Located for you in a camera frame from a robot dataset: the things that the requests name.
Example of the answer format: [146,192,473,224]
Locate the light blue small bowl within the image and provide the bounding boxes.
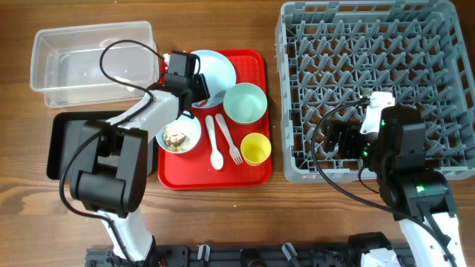
[155,115,202,154]

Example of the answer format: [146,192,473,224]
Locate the mint green bowl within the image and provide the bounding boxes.
[223,82,267,125]

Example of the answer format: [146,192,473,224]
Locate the rice and food scraps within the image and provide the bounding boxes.
[162,123,198,153]

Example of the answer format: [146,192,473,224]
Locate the yellow plastic cup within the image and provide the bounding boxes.
[240,133,272,166]

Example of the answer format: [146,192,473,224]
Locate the red snack wrapper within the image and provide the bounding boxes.
[197,100,207,108]

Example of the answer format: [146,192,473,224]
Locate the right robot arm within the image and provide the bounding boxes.
[320,100,466,266]

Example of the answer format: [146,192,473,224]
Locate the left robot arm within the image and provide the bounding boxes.
[60,51,209,266]

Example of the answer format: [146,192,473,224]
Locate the grey dishwasher rack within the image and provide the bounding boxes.
[275,1,474,183]

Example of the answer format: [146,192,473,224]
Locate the black waste tray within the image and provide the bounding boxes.
[46,110,156,181]

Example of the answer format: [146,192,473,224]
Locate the light blue plate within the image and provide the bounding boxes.
[192,50,237,108]

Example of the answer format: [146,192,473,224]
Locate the red serving tray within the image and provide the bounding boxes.
[157,49,272,190]

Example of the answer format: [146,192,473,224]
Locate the pink plastic fork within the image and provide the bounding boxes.
[215,113,243,165]

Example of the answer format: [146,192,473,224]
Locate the cream plastic spoon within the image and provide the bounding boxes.
[205,115,223,171]

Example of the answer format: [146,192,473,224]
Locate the clear plastic bin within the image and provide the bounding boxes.
[30,21,159,108]

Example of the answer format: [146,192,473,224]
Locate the black mounting rail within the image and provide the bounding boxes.
[85,243,413,267]

